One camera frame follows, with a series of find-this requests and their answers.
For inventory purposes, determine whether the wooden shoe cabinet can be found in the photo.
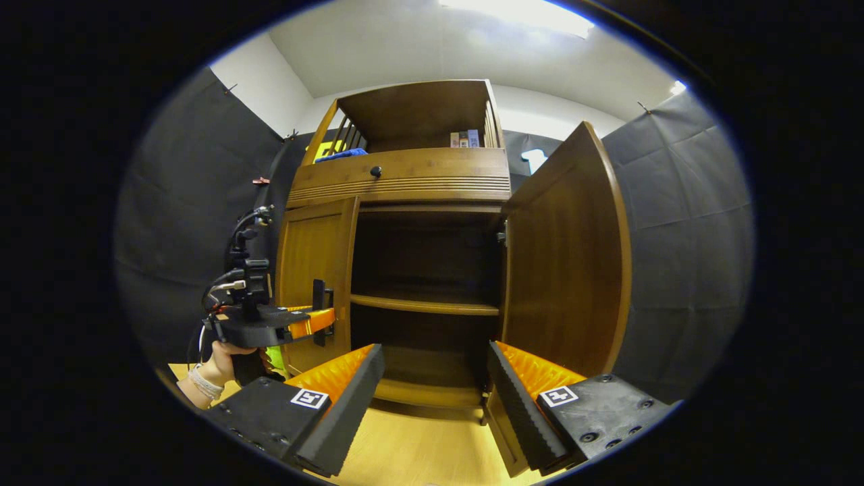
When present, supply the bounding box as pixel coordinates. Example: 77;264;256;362
283;80;514;423

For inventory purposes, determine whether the wooden inner shelf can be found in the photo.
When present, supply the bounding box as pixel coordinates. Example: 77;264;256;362
350;292;502;317

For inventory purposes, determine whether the black door handle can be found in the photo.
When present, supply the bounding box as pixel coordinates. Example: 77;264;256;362
312;279;335;347

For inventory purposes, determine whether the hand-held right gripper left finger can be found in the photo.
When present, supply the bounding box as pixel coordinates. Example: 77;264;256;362
202;343;387;479

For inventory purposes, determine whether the wooden drawer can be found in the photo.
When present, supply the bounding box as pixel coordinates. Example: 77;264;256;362
289;147;512;202

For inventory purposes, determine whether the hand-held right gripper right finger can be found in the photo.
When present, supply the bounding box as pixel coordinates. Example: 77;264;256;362
486;340;682;473

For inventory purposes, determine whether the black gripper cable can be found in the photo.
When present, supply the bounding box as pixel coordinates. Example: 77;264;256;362
201;206;274;318

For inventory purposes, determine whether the white beaded bracelet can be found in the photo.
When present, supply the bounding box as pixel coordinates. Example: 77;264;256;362
188;363;225;400

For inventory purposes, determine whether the wooden shoe cabinet door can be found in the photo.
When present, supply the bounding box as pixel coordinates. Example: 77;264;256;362
483;121;633;479
275;196;360;375

